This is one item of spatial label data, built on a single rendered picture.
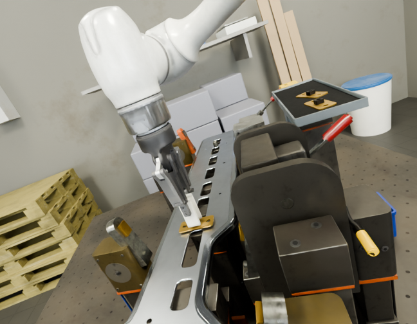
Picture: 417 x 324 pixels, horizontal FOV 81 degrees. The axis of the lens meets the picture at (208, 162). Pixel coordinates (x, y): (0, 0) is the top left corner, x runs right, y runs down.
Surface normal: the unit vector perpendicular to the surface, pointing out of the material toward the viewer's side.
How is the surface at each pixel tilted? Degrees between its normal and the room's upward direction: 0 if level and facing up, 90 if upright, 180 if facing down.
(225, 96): 90
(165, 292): 0
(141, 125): 90
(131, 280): 90
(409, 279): 0
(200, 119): 90
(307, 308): 0
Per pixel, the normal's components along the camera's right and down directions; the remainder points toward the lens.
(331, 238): -0.34, -0.87
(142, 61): 0.76, -0.01
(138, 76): 0.52, 0.23
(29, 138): 0.15, 0.32
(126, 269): -0.11, 0.41
